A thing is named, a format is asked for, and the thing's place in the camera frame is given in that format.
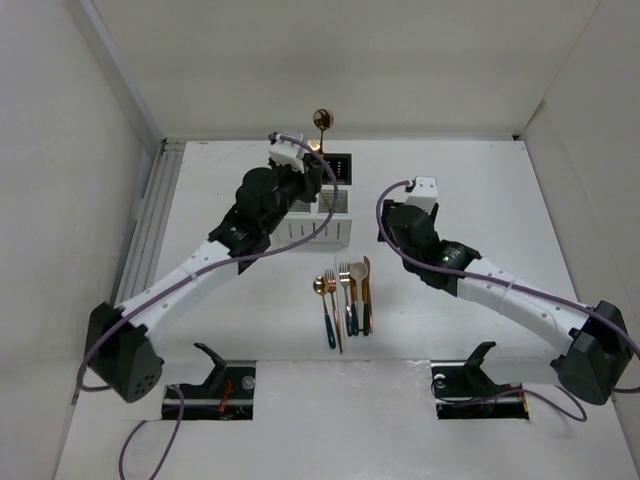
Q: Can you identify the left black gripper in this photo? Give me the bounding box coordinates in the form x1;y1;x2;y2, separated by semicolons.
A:
262;157;323;236

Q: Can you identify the white ceramic spoon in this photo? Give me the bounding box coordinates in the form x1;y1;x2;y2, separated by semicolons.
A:
349;262;367;304

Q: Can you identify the rose gold spoon green handle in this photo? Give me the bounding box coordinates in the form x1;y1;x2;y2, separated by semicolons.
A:
312;108;334;155

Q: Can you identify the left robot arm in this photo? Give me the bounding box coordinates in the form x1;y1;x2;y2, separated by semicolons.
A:
76;154;335;403

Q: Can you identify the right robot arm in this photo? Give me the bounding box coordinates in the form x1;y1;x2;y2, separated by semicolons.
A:
376;199;639;405

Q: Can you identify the white utensil caddy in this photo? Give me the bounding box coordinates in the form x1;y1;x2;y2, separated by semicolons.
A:
271;185;353;248

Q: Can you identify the black utensil caddy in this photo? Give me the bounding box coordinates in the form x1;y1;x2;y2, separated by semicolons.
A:
324;153;353;186

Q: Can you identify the rose gold fork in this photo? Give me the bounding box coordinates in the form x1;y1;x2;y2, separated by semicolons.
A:
325;269;344;353

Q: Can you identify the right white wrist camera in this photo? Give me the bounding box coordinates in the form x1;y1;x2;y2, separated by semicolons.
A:
405;176;438;214

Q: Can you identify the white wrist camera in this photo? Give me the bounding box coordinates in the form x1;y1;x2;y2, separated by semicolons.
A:
405;176;438;214
268;132;305;173

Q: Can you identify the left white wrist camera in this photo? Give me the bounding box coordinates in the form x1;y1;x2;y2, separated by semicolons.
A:
268;132;305;173

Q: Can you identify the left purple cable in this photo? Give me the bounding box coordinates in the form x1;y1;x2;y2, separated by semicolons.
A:
74;130;341;480

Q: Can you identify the purple cable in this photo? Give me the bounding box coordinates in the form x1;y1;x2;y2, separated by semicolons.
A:
74;130;341;480
375;179;640;424

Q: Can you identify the silver fork green handle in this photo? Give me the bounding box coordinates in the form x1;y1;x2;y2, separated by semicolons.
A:
339;262;354;337

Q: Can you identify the rose gold knife green handle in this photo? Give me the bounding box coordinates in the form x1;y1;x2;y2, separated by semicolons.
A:
348;272;360;336

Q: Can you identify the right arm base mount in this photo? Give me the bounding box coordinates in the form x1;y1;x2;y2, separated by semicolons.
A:
430;342;529;420

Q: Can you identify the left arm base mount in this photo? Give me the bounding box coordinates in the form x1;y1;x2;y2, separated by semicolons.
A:
161;342;257;421

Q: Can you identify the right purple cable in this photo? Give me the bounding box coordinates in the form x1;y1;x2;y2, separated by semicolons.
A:
375;179;640;424

